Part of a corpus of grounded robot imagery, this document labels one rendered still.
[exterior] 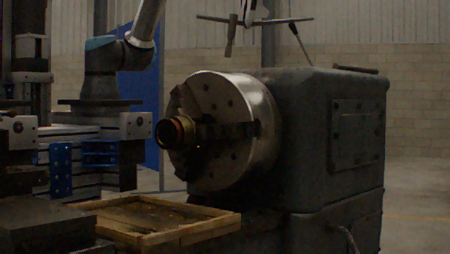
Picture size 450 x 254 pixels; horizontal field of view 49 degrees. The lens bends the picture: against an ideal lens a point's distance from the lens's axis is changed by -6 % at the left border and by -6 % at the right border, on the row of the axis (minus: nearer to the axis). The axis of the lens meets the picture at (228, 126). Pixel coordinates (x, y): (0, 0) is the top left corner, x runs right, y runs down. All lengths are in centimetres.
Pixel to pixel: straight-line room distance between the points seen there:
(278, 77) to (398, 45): 1005
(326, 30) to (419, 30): 206
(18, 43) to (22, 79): 14
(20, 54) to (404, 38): 1021
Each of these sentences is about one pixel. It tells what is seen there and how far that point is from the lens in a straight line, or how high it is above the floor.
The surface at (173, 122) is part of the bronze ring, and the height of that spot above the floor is 111.
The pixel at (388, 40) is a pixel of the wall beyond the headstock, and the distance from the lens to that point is 1147.
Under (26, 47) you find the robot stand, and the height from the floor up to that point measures 133.
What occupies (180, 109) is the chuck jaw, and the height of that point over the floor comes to 114.
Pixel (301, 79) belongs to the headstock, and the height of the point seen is 122.
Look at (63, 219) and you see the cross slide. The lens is 86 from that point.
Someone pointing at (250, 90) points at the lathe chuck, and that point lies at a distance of 129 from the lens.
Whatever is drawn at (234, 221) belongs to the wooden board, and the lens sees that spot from 118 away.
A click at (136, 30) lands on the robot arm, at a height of 141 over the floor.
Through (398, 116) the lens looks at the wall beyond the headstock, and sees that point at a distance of 1134.
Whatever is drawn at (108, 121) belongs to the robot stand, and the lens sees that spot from 177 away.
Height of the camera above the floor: 116
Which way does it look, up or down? 3 degrees down
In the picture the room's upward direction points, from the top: straight up
